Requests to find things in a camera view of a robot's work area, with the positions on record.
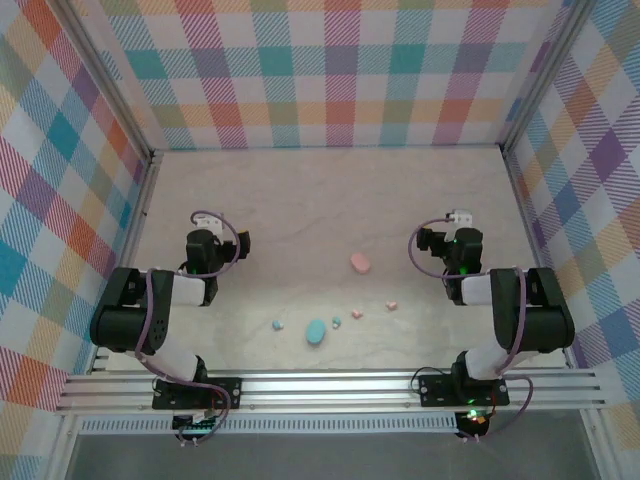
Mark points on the pink earbud charging case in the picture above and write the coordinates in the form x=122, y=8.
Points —
x=360, y=263

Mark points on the blue earbud charging case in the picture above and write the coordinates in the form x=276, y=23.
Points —
x=316, y=331

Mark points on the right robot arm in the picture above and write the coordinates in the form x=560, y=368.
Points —
x=545, y=320

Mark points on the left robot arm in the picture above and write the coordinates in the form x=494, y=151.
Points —
x=120, y=325

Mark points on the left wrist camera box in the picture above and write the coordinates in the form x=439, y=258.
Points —
x=212, y=222

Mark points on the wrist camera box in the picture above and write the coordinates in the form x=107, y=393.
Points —
x=461, y=216
x=212, y=222

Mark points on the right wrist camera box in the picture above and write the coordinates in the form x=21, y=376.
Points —
x=461, y=216

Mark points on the aluminium table edge rail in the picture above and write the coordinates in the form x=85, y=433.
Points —
x=135, y=225
x=529, y=225

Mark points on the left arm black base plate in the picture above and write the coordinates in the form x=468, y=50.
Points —
x=236, y=386

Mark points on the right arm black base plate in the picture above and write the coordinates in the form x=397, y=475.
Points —
x=435, y=390

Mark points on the aluminium mounting rail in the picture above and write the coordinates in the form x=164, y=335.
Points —
x=325, y=387

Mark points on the aluminium frame post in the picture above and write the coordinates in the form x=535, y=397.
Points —
x=114, y=75
x=546, y=75

